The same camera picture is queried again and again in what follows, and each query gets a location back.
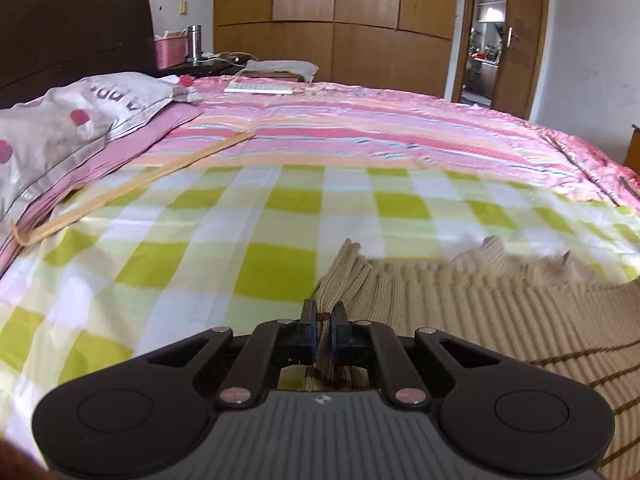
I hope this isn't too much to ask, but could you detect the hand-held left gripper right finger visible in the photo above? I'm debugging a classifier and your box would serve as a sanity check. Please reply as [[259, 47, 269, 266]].
[[330, 301, 506, 408]]

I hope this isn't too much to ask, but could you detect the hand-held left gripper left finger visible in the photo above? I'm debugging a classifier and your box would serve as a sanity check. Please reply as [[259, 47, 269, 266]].
[[145, 299, 318, 408]]

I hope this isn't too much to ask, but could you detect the beige brown-striped knit sweater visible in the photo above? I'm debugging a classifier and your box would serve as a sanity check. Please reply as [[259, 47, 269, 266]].
[[302, 235, 640, 480]]

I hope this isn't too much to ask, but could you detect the green checked bed sheet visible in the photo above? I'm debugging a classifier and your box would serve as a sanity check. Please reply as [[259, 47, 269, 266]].
[[0, 165, 640, 461]]

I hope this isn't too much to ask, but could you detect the pink striped quilt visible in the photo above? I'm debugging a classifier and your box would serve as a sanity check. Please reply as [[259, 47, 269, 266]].
[[135, 75, 640, 207]]

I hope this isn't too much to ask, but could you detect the white book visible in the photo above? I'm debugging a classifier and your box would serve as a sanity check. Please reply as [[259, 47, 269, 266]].
[[223, 81, 296, 96]]

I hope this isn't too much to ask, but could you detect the folded grey cloth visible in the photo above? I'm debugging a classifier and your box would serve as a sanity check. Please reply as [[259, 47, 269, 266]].
[[242, 60, 320, 82]]

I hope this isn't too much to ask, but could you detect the dark nightstand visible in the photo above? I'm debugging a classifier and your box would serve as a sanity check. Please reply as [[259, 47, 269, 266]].
[[155, 57, 248, 79]]

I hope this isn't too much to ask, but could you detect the steel thermos bottle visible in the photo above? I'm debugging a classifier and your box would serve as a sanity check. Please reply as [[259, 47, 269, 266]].
[[187, 25, 203, 64]]

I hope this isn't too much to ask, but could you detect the pink plastic basket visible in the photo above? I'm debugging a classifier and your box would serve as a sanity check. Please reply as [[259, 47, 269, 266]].
[[153, 30, 190, 69]]

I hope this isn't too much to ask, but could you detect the wooden wardrobe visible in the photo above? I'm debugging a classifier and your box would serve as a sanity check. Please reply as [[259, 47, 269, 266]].
[[214, 0, 461, 99]]

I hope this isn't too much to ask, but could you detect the grey pillow with pink dots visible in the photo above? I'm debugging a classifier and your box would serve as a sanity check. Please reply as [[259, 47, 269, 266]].
[[0, 71, 203, 222]]

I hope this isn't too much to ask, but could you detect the wooden door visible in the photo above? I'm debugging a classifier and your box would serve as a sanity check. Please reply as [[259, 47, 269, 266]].
[[492, 0, 551, 121]]

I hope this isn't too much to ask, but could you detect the dark wooden headboard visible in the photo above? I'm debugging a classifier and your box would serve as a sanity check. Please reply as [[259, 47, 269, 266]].
[[0, 0, 157, 109]]

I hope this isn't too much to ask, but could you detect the white cable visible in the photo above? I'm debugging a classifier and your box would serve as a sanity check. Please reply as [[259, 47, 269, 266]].
[[202, 51, 257, 64]]

